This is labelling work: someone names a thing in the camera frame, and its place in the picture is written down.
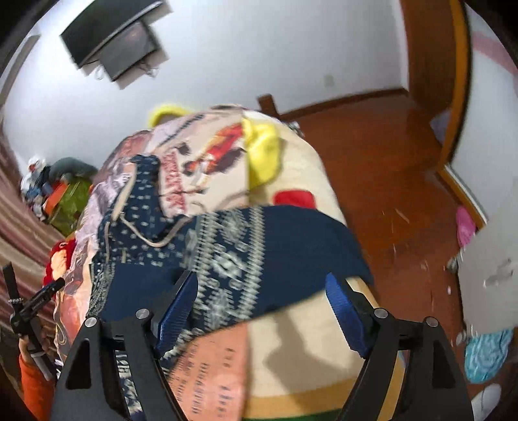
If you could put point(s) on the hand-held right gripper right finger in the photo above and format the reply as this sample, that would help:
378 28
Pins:
344 311

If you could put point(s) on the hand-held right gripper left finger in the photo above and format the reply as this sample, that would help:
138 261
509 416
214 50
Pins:
176 311

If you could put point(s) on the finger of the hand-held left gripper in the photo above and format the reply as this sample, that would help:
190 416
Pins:
42 295

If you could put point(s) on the navy patterned knit sweater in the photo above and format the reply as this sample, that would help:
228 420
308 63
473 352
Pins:
283 243

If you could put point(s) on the person's left forearm orange sleeve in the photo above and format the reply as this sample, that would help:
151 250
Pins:
36 388

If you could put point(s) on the red plush toy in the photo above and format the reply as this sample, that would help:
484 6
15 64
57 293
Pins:
56 259

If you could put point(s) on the cream plush blanket red patches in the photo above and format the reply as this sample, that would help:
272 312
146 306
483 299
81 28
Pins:
299 356

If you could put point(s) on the striped curtain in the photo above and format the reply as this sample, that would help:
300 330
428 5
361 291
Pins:
20 234

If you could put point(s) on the green box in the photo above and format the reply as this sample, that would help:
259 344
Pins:
73 206

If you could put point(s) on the orange box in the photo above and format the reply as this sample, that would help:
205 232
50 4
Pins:
56 200

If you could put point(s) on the pile of small clutter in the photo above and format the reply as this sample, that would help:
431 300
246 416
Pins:
34 186

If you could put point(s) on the grey cloth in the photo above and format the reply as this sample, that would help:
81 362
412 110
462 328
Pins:
73 166

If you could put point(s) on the pink cloth item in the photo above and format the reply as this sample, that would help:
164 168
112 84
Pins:
464 226

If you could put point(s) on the light blue cloth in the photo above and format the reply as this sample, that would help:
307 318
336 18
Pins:
485 356

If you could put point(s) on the white cabinet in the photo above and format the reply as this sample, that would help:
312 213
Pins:
489 275

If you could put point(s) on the bed with printed blanket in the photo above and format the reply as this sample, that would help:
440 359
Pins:
210 162

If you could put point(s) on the white shoe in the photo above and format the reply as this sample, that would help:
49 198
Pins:
487 398

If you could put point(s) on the yellow plush pillow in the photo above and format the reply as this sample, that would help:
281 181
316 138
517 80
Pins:
263 149

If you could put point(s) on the white door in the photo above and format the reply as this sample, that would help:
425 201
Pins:
493 121

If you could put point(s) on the wooden bed post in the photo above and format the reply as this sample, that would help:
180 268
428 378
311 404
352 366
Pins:
268 106

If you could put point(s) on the white wall outlet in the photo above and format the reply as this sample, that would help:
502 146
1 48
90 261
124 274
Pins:
330 81

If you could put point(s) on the black wall-mounted television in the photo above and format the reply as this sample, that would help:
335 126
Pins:
117 44

